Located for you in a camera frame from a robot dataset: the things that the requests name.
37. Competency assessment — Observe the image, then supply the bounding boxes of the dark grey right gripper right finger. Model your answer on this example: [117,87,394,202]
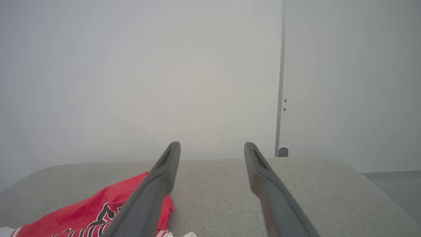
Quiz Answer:
[244,142,321,237]

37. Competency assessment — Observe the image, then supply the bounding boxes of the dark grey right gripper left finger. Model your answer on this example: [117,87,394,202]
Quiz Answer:
[101,142,181,237]

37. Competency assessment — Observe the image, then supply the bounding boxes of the red and white jersey shirt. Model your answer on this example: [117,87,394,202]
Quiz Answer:
[0,171,198,237]

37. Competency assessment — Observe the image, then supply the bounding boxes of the grey fabric sofa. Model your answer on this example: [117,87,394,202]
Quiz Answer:
[0,157,421,237]

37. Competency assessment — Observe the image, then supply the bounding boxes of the light grey door panel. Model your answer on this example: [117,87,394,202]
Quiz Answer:
[279,0,421,173]

